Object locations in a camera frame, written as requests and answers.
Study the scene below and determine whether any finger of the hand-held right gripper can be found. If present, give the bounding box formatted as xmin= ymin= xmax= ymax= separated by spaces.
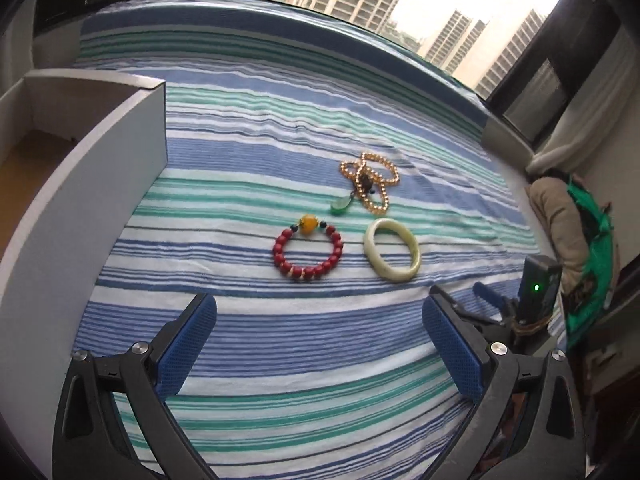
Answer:
xmin=474 ymin=281 xmax=518 ymax=318
xmin=457 ymin=310 xmax=508 ymax=336

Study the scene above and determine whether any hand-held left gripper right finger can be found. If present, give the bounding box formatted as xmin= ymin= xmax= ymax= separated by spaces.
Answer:
xmin=422 ymin=285 xmax=588 ymax=480

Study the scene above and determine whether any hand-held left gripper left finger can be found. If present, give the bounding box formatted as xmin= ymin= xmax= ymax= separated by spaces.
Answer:
xmin=52 ymin=294 xmax=218 ymax=480

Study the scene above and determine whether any pale jade bangle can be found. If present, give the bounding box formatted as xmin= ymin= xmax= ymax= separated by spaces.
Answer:
xmin=363 ymin=218 xmax=421 ymax=278

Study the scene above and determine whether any red bead bracelet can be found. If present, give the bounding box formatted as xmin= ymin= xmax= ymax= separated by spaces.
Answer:
xmin=272 ymin=214 xmax=345 ymax=281

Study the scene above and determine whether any white cardboard box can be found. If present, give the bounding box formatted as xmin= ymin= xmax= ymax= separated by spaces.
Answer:
xmin=0 ymin=69 xmax=168 ymax=478

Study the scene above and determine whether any gold bead necklace green pendant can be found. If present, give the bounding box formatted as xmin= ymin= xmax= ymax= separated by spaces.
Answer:
xmin=339 ymin=151 xmax=401 ymax=217

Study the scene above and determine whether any green bag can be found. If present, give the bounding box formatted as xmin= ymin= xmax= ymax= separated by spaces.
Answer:
xmin=565 ymin=175 xmax=618 ymax=351

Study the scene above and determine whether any beige cloth bundle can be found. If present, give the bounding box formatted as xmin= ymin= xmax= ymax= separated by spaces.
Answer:
xmin=527 ymin=170 xmax=591 ymax=301

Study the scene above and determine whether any white curtain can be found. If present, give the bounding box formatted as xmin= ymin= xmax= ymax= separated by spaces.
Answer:
xmin=530 ymin=25 xmax=640 ymax=176

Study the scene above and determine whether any slim tower building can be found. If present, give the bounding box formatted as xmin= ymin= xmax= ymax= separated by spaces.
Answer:
xmin=475 ymin=9 xmax=546 ymax=96
xmin=425 ymin=7 xmax=488 ymax=76

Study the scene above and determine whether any striped blue green blanket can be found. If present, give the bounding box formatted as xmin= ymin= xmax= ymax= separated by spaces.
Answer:
xmin=65 ymin=0 xmax=543 ymax=480

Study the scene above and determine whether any dark window frame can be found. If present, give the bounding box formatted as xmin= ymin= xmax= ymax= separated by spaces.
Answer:
xmin=487 ymin=0 xmax=621 ymax=143

